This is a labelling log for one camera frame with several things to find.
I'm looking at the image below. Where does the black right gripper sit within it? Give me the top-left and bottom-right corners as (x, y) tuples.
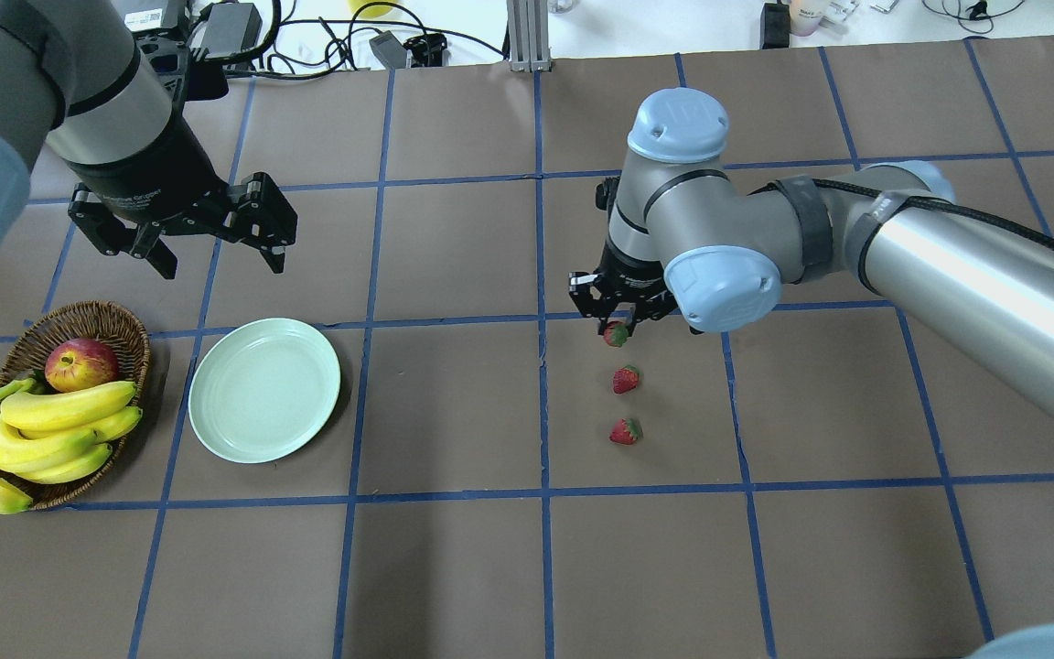
(568, 249), (678, 335)

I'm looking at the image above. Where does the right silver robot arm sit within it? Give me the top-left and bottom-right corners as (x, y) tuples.
(567, 88), (1054, 418)

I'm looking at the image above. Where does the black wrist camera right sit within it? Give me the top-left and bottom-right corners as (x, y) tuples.
(596, 177), (620, 212)

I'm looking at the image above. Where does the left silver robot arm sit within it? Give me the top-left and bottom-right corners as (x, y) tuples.
(0, 1), (297, 279)

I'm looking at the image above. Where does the red apple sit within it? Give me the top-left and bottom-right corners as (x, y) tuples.
(43, 338), (120, 393)

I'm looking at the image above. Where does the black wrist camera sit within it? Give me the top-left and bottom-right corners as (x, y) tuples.
(596, 177), (620, 212)
(134, 33), (229, 112)

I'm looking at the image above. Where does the black power adapter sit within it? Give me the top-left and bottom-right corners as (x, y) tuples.
(198, 3), (264, 64)

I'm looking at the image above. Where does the aluminium frame post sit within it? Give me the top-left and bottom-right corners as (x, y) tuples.
(506, 0), (553, 72)

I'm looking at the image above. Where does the light green plate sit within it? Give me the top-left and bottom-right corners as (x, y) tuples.
(188, 318), (341, 464)

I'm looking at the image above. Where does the red strawberry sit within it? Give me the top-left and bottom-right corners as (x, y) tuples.
(601, 319), (631, 349)
(609, 416), (643, 446)
(610, 364), (641, 395)

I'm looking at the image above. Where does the yellow banana bunch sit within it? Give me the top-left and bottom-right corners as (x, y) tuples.
(0, 379), (144, 513)

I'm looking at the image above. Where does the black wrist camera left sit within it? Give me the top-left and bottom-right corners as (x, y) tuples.
(134, 33), (229, 112)

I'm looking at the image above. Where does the brown wicker basket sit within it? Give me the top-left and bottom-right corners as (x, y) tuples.
(0, 301), (152, 512)

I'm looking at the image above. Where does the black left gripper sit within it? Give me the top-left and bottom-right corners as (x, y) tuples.
(70, 137), (298, 280)

